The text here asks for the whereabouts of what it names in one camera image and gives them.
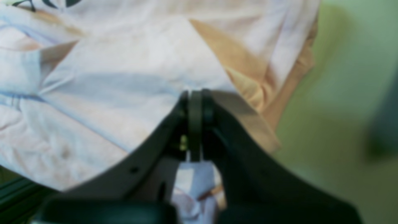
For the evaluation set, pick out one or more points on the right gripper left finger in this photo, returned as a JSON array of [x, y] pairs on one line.
[[137, 190]]

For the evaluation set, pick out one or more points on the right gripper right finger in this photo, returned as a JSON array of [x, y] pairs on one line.
[[259, 190]]

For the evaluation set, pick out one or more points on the pink T-shirt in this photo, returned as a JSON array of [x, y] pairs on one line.
[[85, 82]]

